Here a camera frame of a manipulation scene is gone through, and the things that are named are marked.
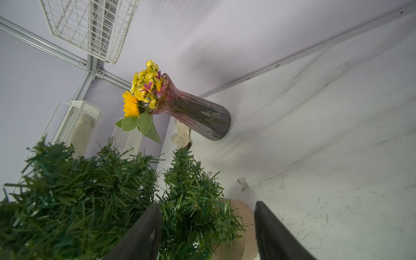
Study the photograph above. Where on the beige glove in shelf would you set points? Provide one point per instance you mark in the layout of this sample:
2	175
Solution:
81	134

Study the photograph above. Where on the beige glove near vase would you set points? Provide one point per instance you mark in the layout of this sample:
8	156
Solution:
182	138

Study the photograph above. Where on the white mesh two-tier shelf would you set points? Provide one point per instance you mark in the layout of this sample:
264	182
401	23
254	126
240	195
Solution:
65	117

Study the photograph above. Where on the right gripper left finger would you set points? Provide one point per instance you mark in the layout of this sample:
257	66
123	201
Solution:
142	240

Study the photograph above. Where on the yellow artificial flowers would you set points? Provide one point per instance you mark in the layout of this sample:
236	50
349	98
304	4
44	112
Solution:
141	101

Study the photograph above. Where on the purple glass vase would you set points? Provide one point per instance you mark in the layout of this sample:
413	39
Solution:
208	119

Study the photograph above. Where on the aluminium frame profile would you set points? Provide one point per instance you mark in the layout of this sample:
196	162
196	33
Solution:
57	52

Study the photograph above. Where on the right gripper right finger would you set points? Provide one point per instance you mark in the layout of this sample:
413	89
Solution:
274	240

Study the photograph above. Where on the small green christmas tree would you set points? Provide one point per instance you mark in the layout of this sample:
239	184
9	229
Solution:
70	208

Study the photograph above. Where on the white wire wall basket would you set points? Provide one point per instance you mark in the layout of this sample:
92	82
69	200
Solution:
98	28

